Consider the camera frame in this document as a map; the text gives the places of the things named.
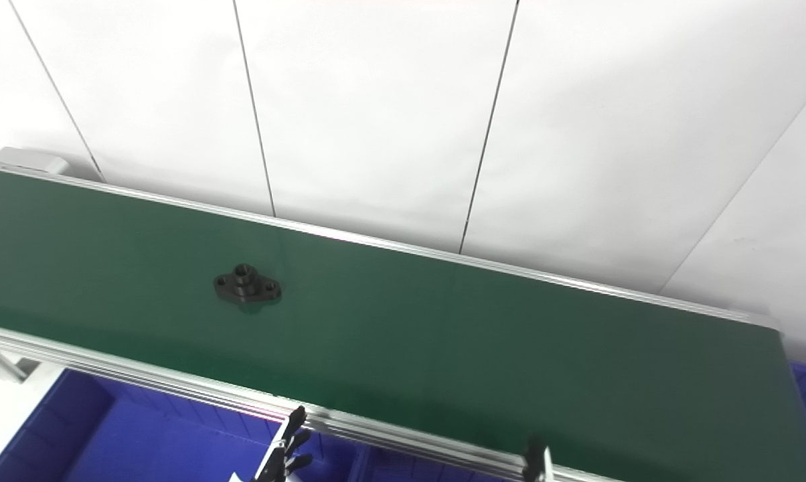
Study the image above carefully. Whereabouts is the black flange part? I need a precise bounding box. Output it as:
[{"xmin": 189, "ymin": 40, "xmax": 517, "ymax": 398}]
[{"xmin": 214, "ymin": 263, "xmax": 283, "ymax": 306}]

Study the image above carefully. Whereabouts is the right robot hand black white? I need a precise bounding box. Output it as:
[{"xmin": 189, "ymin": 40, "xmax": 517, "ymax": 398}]
[{"xmin": 521, "ymin": 438, "xmax": 555, "ymax": 482}]

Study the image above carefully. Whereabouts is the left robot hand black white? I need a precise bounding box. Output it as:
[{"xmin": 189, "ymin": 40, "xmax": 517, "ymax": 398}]
[{"xmin": 251, "ymin": 405, "xmax": 314, "ymax": 482}]

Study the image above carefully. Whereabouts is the green conveyor belt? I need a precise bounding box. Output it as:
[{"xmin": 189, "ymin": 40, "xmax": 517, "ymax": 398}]
[
  {"xmin": 0, "ymin": 167, "xmax": 806, "ymax": 482},
  {"xmin": 0, "ymin": 147, "xmax": 785, "ymax": 482}
]

